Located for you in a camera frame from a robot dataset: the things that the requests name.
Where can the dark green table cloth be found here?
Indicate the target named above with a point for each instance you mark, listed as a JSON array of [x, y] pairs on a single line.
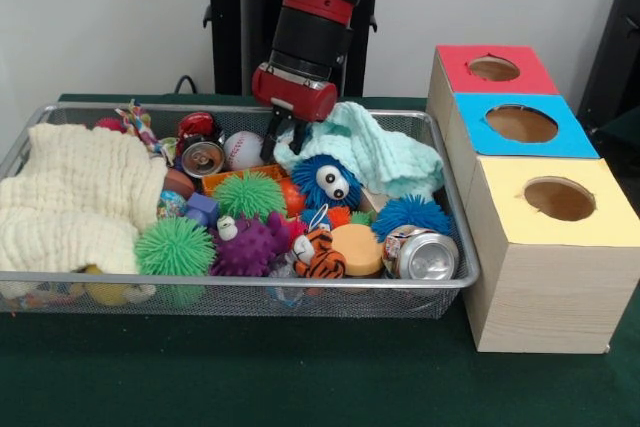
[[300, 377]]

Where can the red and silver drink can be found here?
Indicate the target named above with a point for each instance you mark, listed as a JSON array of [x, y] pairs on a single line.
[[202, 159]]

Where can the blue spiky rubber ball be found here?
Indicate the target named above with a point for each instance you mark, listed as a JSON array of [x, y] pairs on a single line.
[[410, 217]]

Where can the black stand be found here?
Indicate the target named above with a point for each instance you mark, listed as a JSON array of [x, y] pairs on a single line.
[[615, 47]]

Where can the green spiky rubber ball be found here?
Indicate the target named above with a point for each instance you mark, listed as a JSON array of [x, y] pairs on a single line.
[[175, 247]]

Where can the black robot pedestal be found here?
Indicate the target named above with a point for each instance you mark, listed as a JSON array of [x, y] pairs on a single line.
[[230, 37]]

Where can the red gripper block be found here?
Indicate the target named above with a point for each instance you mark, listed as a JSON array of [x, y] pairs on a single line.
[[295, 97]]

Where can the light blue waffle cloth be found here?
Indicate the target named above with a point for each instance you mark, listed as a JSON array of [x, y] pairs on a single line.
[[390, 152]]

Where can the wooden box with three holes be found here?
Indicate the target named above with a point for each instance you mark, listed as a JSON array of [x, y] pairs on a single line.
[[550, 297]]

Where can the purple spiky toy with eyes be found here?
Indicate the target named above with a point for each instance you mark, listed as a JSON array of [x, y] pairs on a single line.
[[250, 252]]

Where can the green spiky toy with eyes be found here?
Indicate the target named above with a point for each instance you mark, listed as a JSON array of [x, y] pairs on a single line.
[[250, 196]]

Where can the blue spiky ball with eyes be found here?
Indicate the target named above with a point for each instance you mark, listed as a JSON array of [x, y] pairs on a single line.
[[305, 177]]

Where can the white baseball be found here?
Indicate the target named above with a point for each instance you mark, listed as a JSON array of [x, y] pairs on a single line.
[[243, 151]]

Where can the cream waffle cloth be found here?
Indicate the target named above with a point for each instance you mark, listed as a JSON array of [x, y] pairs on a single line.
[[75, 187]]

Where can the crushed silver drink can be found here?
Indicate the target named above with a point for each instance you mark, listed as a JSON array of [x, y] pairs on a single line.
[[425, 257]]

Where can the tiger plush toy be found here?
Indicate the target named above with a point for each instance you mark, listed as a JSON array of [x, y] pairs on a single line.
[[320, 259]]

